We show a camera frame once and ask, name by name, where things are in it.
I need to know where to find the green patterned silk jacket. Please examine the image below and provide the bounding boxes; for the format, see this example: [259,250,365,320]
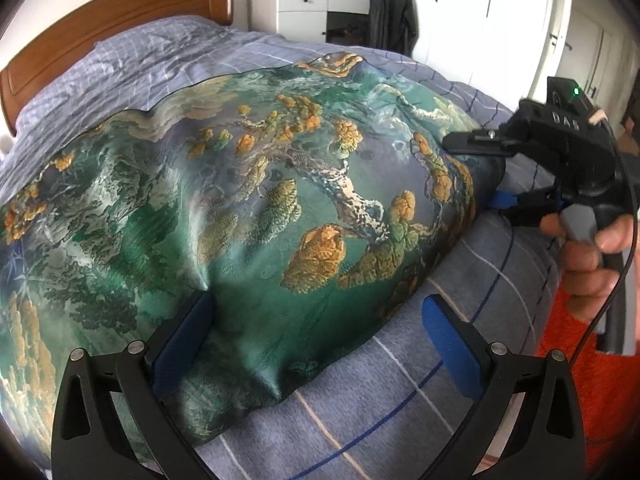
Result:
[1,52,504,462]

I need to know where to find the right hand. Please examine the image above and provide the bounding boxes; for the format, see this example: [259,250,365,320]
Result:
[559,214,634,323]

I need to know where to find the blue checked duvet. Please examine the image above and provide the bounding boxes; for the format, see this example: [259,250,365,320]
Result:
[1,16,559,479]

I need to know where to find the white wardrobe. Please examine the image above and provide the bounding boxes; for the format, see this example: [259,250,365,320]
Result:
[412,0,552,110]

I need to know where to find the dark jacket on chair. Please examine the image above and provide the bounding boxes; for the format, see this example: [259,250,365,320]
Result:
[367,0,419,56]

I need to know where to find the white desk with drawers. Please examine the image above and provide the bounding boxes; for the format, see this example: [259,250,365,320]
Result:
[247,0,370,44]

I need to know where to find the wooden headboard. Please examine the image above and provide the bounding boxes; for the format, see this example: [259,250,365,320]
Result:
[1,0,233,134]

